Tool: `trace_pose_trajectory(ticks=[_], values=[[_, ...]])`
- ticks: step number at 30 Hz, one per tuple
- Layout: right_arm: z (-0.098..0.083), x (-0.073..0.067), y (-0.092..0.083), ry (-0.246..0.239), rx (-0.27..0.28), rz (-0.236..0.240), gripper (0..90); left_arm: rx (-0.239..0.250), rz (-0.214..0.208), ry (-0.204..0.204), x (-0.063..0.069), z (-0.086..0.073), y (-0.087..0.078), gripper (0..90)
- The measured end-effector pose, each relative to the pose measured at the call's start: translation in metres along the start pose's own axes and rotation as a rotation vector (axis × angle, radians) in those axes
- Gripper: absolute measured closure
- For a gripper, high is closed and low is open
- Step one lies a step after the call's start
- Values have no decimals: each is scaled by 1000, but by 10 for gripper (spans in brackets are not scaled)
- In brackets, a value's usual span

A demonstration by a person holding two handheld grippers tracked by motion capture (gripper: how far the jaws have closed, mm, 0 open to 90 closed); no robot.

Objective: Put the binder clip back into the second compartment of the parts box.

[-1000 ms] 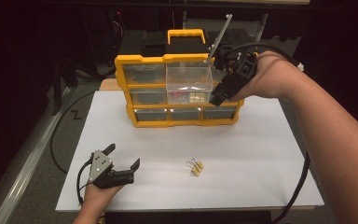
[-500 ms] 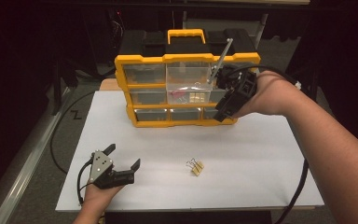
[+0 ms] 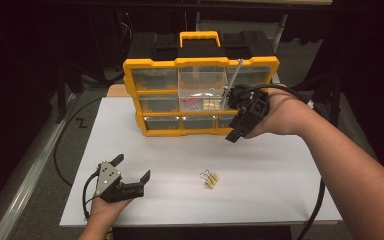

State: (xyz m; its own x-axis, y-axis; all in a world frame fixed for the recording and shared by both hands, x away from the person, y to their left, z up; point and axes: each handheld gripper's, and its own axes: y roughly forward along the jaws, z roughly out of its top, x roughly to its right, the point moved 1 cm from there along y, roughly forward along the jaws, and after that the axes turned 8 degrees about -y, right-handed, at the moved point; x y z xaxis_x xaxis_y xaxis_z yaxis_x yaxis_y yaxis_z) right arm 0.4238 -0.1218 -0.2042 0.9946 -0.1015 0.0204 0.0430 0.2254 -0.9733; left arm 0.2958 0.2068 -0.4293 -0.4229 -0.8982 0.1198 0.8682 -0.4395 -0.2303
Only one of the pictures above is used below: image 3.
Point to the person's left hand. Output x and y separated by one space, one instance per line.
108 210

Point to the person's right hand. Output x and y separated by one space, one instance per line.
280 113

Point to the gold binder clip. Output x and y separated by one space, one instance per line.
217 104
207 104
214 177
212 104
210 183

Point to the metal floor rail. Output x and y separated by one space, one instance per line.
30 176

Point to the pink binder clip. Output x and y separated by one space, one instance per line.
189 99
197 99

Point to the clear plastic organizer drawer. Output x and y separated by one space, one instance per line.
200 80

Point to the white board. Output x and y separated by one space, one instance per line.
263 173

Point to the black metal stand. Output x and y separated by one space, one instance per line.
60 96
337 86

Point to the grey metal pole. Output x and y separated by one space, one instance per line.
281 28

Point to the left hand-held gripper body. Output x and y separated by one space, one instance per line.
106 178

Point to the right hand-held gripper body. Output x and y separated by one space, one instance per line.
253 106

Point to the wooden table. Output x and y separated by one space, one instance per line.
116 91

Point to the yellow and black organizer cabinet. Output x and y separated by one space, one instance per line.
153 62

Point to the set of clear drawers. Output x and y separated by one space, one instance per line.
155 79

